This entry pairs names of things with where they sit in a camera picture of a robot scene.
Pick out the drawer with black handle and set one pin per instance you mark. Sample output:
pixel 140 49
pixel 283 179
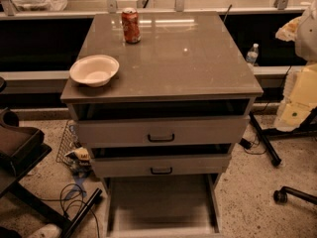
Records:
pixel 162 207
pixel 160 132
pixel 160 166

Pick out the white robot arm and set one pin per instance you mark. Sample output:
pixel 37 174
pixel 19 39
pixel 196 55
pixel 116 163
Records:
pixel 300 88

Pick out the grey drawer cabinet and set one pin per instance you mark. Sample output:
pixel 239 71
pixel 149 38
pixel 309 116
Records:
pixel 186 65

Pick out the white paper bowl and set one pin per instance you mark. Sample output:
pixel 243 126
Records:
pixel 94 71

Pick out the crumpled snack bag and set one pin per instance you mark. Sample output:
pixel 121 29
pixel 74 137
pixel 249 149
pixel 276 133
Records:
pixel 78 161

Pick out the orange soda can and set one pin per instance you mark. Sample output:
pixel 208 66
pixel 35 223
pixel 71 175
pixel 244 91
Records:
pixel 130 24

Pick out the clear plastic water bottle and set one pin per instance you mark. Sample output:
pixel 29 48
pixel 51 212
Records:
pixel 252 55

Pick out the dark tray on stand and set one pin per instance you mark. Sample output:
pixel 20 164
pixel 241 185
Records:
pixel 21 149

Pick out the black stand foot bar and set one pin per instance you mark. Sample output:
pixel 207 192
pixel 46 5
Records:
pixel 66 225

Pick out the black office chair base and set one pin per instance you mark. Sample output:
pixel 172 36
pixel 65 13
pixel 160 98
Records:
pixel 280 196

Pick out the wire mesh basket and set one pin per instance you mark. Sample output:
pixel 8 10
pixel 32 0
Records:
pixel 69 142

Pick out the black table leg frame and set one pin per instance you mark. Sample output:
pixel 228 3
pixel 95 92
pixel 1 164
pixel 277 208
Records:
pixel 307 128

